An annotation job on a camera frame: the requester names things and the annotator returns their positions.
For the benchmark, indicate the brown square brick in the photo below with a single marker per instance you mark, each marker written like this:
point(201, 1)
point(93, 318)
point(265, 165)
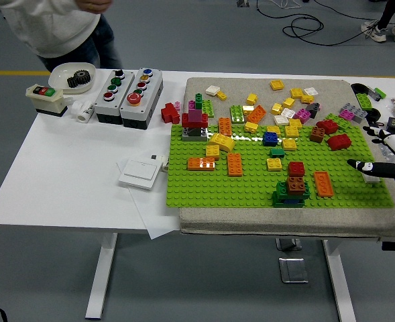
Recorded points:
point(317, 134)

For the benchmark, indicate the green narrow brick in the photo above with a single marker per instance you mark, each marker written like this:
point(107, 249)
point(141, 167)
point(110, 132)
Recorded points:
point(199, 99)

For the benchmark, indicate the yellow square brick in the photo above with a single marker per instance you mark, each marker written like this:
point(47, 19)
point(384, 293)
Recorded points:
point(308, 99)
point(273, 129)
point(297, 93)
point(252, 99)
point(274, 164)
point(276, 108)
point(291, 131)
point(288, 102)
point(212, 151)
point(296, 122)
point(289, 144)
point(248, 109)
point(277, 85)
point(251, 127)

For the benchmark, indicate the red wide brick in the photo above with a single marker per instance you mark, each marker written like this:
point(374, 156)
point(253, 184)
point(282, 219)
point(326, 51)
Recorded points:
point(184, 120)

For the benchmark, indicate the white square plate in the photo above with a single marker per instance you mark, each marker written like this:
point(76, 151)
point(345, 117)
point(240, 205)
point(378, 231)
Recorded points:
point(373, 179)

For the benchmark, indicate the grey four-button box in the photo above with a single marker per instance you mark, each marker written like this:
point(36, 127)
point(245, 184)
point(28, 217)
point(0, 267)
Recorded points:
point(103, 104)

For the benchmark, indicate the dark grey brick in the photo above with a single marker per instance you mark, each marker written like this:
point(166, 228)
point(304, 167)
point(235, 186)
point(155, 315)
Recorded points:
point(314, 108)

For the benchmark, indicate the blue flat brick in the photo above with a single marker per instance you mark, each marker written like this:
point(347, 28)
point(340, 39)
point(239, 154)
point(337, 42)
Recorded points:
point(292, 202)

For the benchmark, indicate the grey emergency stop box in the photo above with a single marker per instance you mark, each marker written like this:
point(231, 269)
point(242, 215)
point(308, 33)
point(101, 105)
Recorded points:
point(148, 97)

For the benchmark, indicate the silver black tool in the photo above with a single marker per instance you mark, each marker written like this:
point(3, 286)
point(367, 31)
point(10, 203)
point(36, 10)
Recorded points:
point(373, 93)

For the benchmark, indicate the grey square brick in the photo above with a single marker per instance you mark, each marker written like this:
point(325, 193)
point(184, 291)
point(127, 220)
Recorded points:
point(185, 137)

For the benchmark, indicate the metal floor box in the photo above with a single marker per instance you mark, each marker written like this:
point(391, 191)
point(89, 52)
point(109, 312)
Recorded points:
point(288, 244)

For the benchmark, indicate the white table leg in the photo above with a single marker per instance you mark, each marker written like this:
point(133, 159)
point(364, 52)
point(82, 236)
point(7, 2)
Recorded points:
point(100, 275)
point(341, 285)

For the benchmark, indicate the small pink brick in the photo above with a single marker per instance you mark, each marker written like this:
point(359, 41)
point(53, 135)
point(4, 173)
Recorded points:
point(177, 105)

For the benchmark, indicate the dark green small brick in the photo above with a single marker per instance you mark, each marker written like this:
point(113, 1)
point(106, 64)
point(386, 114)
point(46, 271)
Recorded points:
point(277, 152)

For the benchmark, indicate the white pipe fitting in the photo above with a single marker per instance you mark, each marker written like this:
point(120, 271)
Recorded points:
point(84, 112)

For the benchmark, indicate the green long brick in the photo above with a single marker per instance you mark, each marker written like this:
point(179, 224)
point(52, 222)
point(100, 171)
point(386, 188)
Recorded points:
point(343, 122)
point(209, 109)
point(237, 114)

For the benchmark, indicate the red stepped brick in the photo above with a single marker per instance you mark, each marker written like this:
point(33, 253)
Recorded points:
point(168, 114)

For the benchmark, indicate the blue square brick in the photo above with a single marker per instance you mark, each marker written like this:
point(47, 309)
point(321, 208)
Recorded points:
point(271, 138)

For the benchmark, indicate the yellow narrow brick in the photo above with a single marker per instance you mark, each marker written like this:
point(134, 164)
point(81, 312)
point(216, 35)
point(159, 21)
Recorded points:
point(222, 96)

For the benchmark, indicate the metal floor plate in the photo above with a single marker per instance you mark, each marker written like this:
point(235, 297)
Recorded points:
point(293, 270)

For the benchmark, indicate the magenta brick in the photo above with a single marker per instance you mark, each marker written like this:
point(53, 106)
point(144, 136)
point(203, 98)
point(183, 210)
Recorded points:
point(302, 115)

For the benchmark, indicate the green stacked bricks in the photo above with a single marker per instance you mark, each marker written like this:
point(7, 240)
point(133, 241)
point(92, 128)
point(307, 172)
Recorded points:
point(279, 198)

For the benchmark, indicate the clear plastic bag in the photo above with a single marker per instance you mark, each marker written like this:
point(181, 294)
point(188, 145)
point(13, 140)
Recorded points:
point(386, 156)

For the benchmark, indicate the white wall switch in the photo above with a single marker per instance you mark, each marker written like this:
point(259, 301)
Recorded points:
point(138, 174)

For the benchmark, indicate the red square brick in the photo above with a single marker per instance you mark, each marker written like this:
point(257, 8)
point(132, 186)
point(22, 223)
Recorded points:
point(296, 169)

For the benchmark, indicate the dark orange square brick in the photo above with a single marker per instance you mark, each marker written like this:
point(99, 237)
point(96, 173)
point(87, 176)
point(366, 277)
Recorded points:
point(296, 186)

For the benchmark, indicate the yellow curved brick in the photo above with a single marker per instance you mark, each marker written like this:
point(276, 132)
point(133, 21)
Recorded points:
point(222, 141)

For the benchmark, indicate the white dish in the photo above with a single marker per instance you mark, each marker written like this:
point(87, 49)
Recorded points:
point(58, 78)

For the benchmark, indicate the background person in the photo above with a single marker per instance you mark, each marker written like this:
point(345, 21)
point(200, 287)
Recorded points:
point(385, 16)

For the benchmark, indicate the pink tall brick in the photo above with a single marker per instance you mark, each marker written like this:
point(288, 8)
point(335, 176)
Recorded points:
point(195, 115)

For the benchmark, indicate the person's left hand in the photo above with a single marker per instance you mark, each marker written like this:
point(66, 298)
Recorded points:
point(93, 5)

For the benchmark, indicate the cream switch box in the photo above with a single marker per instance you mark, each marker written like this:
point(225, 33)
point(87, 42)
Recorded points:
point(46, 97)

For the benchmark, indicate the white square brick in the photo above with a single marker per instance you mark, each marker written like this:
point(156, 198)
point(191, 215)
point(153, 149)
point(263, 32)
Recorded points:
point(310, 91)
point(281, 120)
point(287, 112)
point(212, 90)

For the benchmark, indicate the white paper sheet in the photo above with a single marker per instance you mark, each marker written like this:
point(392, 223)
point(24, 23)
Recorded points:
point(157, 221)

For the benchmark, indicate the black gear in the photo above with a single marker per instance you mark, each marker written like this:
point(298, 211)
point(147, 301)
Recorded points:
point(79, 78)

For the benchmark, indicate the red rounded brick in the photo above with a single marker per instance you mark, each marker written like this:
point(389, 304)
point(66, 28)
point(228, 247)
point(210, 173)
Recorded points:
point(339, 142)

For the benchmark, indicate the green studded baseplate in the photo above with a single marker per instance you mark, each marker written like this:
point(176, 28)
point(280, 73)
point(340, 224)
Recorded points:
point(251, 188)

